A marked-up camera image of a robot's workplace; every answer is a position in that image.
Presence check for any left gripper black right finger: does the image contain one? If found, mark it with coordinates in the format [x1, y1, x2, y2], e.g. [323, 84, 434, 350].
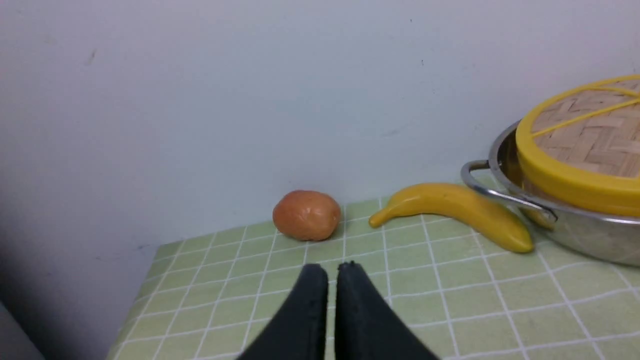
[334, 261, 438, 360]

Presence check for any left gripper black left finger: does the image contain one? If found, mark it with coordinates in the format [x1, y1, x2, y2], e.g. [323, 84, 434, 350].
[238, 264, 329, 360]

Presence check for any yellow woven steamer lid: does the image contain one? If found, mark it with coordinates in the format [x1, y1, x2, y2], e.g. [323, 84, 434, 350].
[515, 74, 640, 218]

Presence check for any stainless steel pot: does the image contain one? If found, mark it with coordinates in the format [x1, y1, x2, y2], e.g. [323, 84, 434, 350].
[461, 123, 640, 267]

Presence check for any green checkered tablecloth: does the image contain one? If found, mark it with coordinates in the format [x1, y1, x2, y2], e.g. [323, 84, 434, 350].
[107, 197, 640, 360]

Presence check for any brown potato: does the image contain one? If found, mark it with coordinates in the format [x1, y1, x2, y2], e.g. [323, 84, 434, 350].
[272, 190, 342, 242]

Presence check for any yellow banana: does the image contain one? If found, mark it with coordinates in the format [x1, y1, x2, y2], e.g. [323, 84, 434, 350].
[368, 182, 535, 254]

